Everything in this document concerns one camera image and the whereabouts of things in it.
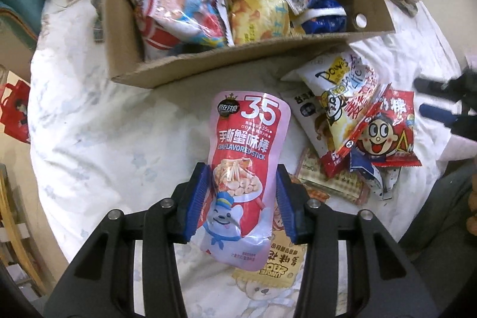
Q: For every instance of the red tote bag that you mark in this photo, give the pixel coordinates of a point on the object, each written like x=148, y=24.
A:
x=14, y=111

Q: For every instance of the dark blue white packet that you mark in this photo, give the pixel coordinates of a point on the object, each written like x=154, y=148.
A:
x=380, y=181

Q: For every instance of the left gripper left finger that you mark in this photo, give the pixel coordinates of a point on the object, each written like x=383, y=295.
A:
x=172, y=221

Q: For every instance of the beige wafer packet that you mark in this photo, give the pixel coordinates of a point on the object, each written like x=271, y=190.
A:
x=345, y=184

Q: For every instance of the white red rice cracker bag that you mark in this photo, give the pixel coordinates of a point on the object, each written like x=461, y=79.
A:
x=313, y=119

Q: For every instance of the small blue snack packet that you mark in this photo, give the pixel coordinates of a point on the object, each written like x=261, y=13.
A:
x=326, y=16

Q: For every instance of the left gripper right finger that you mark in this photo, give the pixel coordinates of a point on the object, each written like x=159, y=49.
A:
x=309, y=222

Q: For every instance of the yellow snack bag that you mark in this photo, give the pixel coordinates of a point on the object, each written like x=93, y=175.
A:
x=257, y=20

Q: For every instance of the white Dows Life snack bag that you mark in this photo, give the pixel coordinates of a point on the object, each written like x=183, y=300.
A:
x=347, y=88

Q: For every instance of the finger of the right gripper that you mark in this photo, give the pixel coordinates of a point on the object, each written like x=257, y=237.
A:
x=462, y=88
x=463, y=125

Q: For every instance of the white floral bed sheet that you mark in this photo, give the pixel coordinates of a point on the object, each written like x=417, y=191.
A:
x=98, y=145

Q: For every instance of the red Wangzai milk candy bag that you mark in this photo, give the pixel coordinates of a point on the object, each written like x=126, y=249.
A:
x=388, y=139

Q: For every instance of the red white shrimp chip bag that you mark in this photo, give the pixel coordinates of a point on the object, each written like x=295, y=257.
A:
x=169, y=27

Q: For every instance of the pink crab stick bag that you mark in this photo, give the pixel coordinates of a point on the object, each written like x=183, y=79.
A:
x=247, y=131

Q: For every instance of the yellow bear cookie bag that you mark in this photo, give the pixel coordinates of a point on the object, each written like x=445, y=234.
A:
x=275, y=258

